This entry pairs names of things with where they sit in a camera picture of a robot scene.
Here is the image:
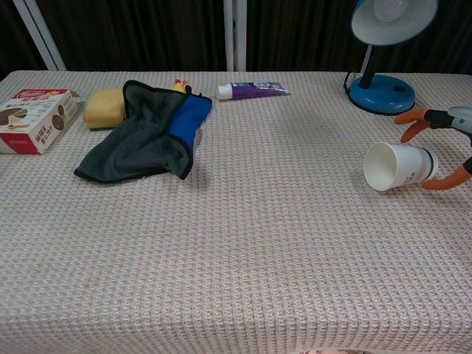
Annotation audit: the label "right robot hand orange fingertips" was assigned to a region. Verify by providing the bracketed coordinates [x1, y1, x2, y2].
[394, 105, 472, 191]

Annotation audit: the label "grey and blue microfibre cloth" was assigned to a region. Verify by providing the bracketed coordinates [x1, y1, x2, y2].
[73, 79, 214, 184]

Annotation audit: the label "purple and white toothpaste tube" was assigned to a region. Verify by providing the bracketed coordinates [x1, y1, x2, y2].
[216, 81, 291, 101]

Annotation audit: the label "black lamp cable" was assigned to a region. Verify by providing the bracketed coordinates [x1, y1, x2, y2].
[342, 71, 355, 100]

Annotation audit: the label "yellow sponge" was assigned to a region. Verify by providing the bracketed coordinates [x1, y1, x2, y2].
[82, 87, 126, 131]

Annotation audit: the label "blue desk lamp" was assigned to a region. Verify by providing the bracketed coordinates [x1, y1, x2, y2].
[347, 0, 440, 117]

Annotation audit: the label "white paper cup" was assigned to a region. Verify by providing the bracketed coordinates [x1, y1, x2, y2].
[363, 141, 440, 192]

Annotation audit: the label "white partition post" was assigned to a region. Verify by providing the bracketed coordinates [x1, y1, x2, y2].
[223, 0, 248, 72]
[12, 0, 68, 72]

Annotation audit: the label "beige waffle-weave tablecloth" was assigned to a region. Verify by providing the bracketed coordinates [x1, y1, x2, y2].
[0, 69, 472, 354]

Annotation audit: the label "red and white biscuit box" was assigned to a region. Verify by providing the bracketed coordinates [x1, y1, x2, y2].
[0, 88, 80, 156]

